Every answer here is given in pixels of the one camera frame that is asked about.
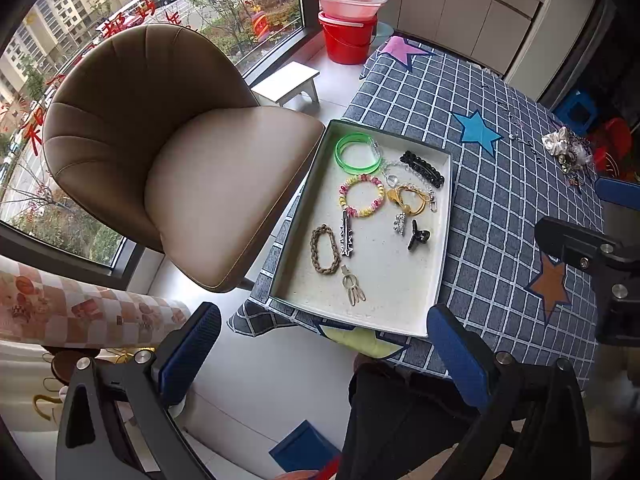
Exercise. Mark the red plastic object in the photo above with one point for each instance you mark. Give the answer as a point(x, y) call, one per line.
point(330, 466)

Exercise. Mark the pile of mixed hair accessories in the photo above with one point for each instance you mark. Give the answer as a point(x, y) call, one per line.
point(575, 160)

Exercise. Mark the black claw clip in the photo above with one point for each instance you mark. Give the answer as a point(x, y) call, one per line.
point(417, 237)

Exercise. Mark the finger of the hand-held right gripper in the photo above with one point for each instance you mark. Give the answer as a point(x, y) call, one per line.
point(570, 240)
point(622, 192)

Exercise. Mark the blue checked star tablecloth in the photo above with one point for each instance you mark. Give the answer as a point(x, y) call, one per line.
point(500, 210)

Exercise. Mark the silver spiked barrette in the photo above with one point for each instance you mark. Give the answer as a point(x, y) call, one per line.
point(346, 240)

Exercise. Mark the blue box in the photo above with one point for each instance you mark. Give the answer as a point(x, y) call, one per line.
point(300, 447)

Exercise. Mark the brown round object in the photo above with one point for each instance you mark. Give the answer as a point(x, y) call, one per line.
point(62, 367)

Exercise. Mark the white plastic basin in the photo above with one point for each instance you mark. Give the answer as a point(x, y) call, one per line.
point(350, 2)

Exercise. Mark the gold knot hair clip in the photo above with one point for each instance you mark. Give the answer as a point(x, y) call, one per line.
point(400, 195)

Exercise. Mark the black beaded hair clip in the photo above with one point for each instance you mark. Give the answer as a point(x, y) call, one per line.
point(430, 172)

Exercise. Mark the blue plastic stool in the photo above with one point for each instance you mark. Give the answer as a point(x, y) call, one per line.
point(575, 110)

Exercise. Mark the red plastic bucket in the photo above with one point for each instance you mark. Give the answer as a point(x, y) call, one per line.
point(347, 42)

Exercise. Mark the small white stool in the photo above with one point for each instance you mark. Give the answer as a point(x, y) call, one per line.
point(287, 80)

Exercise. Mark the white shallow tray box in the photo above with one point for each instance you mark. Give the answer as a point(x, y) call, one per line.
point(395, 285)

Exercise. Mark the brown leather chair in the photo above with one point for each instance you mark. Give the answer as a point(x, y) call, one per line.
point(150, 110)

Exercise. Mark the green translucent bangle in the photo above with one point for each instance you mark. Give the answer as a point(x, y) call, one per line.
point(340, 152)

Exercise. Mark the person's black trousers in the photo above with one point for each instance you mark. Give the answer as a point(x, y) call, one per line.
point(400, 425)

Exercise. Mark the window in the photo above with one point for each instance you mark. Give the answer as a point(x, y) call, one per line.
point(75, 20)

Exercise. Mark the white plastic bag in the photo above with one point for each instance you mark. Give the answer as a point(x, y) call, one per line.
point(20, 385)

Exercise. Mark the red plastic stool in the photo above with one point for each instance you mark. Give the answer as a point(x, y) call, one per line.
point(615, 142)

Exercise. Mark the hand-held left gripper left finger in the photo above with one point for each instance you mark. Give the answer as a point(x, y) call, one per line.
point(190, 355)

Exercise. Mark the beige wall cabinet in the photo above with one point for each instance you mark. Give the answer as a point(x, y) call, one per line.
point(450, 10)

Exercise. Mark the checked bear print roll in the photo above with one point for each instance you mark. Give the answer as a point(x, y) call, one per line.
point(75, 305)

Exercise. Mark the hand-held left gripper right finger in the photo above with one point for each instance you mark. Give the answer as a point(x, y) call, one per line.
point(460, 355)

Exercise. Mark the small silver rhinestone clip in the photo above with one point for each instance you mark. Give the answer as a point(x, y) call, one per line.
point(399, 222)

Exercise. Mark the white tall cabinet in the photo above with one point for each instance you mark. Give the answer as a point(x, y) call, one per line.
point(555, 35)

